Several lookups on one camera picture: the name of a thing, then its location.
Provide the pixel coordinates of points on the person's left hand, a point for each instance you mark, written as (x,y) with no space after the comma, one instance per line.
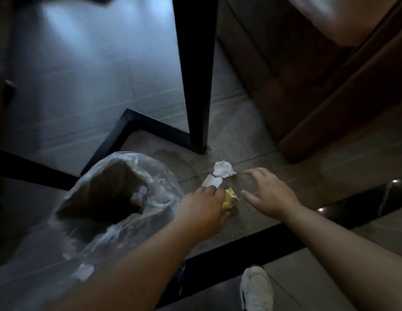
(197,213)

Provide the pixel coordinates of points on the black table leg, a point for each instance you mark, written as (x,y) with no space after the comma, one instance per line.
(196,77)

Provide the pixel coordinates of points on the white paper scrap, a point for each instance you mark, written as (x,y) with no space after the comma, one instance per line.
(83,272)

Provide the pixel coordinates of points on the brown waste bin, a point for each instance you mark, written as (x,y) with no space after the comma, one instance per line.
(103,194)

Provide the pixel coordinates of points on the yellow paper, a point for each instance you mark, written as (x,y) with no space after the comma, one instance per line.
(228,194)

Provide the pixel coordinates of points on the clear plastic bin bag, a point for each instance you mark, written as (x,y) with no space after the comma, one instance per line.
(149,187)

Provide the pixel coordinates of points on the person's right thumb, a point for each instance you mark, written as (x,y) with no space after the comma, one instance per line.
(251,198)

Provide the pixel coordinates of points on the person's left thumb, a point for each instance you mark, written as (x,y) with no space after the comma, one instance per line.
(225,218)

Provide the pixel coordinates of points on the person's right forearm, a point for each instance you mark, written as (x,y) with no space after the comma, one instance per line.
(350,259)

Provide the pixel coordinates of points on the small white crumpled paper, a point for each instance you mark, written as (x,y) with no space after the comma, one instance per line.
(211,181)

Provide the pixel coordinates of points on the person's right hand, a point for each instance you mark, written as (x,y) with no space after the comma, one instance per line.
(274,197)

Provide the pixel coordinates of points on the person's left forearm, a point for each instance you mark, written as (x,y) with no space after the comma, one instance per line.
(129,272)

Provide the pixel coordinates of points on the brown wooden cabinet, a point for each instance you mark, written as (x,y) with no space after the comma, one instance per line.
(317,93)

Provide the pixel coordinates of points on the white shoe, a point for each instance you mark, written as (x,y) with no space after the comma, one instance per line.
(256,289)

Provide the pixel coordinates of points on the large white crumpled paper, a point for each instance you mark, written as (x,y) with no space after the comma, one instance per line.
(223,169)

